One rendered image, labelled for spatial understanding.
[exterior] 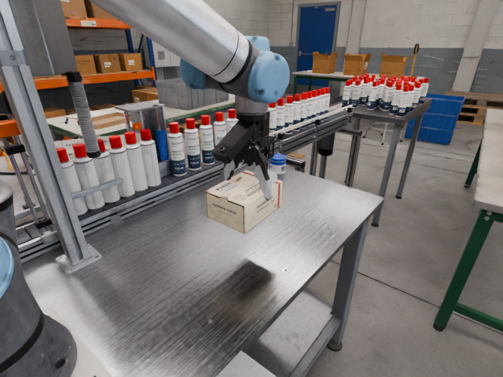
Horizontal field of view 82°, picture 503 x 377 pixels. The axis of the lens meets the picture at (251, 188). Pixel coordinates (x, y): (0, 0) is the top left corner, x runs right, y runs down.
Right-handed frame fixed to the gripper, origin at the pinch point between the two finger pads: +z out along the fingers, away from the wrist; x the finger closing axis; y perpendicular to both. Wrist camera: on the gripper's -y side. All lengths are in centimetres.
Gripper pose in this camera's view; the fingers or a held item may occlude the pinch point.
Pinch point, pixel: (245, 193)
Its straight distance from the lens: 73.8
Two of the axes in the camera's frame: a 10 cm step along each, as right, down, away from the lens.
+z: -0.1, 9.0, 4.4
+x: -8.0, -2.7, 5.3
